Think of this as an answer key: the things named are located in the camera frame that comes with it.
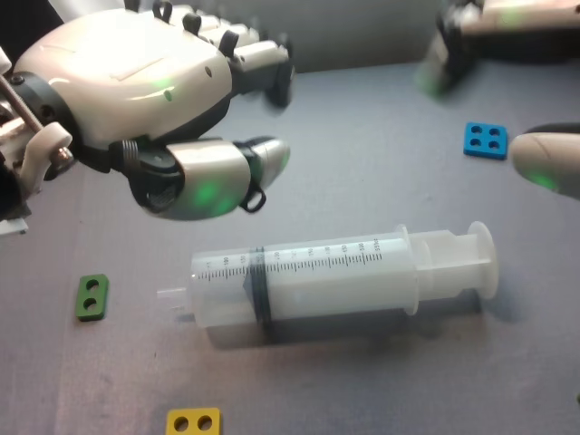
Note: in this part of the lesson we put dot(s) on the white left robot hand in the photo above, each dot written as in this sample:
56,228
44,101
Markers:
127,81

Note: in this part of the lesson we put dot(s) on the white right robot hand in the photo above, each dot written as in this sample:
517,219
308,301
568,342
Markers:
544,158

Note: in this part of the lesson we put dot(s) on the large clear plastic syringe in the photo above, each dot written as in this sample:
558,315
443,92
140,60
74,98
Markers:
340,285

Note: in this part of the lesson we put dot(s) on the blue four-hole square block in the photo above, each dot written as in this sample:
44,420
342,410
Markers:
484,137

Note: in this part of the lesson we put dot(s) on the grey table cloth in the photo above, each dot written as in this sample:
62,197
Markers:
362,181

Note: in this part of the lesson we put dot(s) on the green two-hole block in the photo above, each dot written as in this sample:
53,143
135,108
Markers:
81,312

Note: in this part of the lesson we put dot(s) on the yellow four-hole square block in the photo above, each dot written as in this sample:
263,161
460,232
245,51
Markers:
193,413

